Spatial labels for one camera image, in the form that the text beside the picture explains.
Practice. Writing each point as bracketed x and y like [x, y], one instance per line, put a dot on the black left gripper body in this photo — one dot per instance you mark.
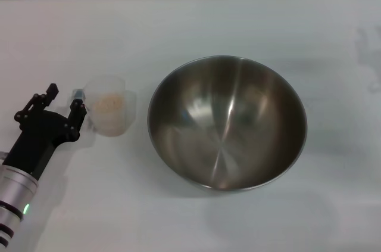
[38, 136]

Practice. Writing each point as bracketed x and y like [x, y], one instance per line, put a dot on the clear plastic measuring cup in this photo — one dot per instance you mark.
[128, 109]

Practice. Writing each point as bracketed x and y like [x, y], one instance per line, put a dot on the white rice grains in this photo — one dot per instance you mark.
[108, 112]

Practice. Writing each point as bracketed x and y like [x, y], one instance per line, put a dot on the stainless steel mixing bowl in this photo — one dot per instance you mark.
[227, 127]

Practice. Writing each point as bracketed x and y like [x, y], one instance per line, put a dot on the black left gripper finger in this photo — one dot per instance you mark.
[76, 118]
[37, 103]

